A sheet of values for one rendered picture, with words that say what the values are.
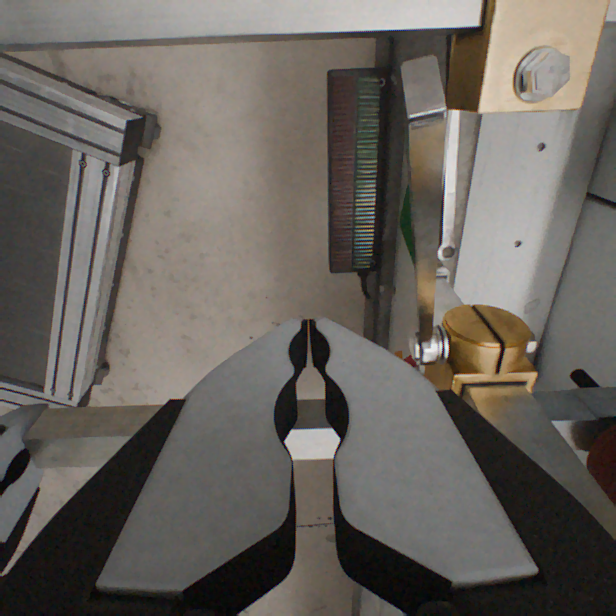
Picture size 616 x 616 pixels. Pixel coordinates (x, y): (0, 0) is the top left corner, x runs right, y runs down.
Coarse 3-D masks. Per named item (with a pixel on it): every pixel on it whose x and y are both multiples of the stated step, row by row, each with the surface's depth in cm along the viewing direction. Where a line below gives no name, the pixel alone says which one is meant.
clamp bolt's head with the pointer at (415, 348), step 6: (438, 324) 25; (414, 330) 25; (438, 330) 24; (444, 330) 24; (414, 336) 24; (438, 336) 24; (444, 336) 24; (414, 342) 24; (444, 342) 24; (414, 348) 24; (420, 348) 24; (444, 348) 24; (414, 354) 24; (444, 354) 24; (408, 360) 32; (414, 360) 30; (438, 360) 24; (444, 360) 24; (414, 366) 30
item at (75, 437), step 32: (64, 416) 28; (96, 416) 28; (128, 416) 28; (320, 416) 27; (576, 416) 26; (608, 416) 26; (32, 448) 27; (64, 448) 27; (96, 448) 27; (288, 448) 27; (320, 448) 27; (576, 448) 27
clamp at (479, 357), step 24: (456, 312) 25; (480, 312) 25; (504, 312) 25; (456, 336) 23; (480, 336) 23; (504, 336) 23; (528, 336) 23; (456, 360) 24; (480, 360) 23; (504, 360) 22; (456, 384) 23; (480, 384) 23; (528, 384) 23
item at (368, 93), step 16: (368, 80) 30; (368, 96) 31; (368, 112) 31; (368, 128) 32; (368, 144) 32; (368, 160) 33; (368, 176) 34; (368, 192) 34; (368, 208) 35; (368, 224) 36; (368, 240) 36; (368, 256) 37
